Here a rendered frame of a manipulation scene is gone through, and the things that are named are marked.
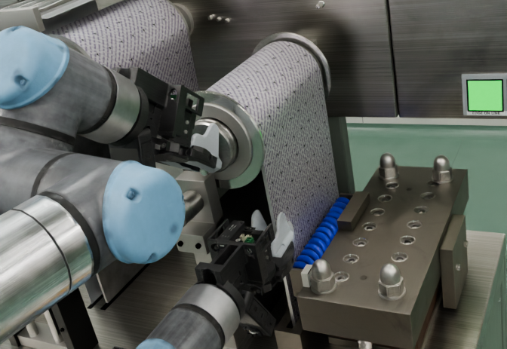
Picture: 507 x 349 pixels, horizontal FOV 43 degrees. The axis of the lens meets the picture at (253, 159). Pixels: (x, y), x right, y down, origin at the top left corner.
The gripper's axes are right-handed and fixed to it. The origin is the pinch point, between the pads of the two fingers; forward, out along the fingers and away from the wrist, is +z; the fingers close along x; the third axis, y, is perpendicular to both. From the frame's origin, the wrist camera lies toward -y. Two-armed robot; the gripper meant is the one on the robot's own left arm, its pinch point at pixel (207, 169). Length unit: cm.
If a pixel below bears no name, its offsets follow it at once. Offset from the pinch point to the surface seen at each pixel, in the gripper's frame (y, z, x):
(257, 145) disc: 4.0, 1.6, -6.1
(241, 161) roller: 1.9, 2.9, -3.3
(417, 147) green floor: 69, 272, 42
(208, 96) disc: 9.2, -2.8, -0.2
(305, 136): 9.2, 17.0, -5.8
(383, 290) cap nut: -12.3, 14.3, -21.3
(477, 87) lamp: 21.2, 29.4, -28.4
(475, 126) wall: 84, 282, 14
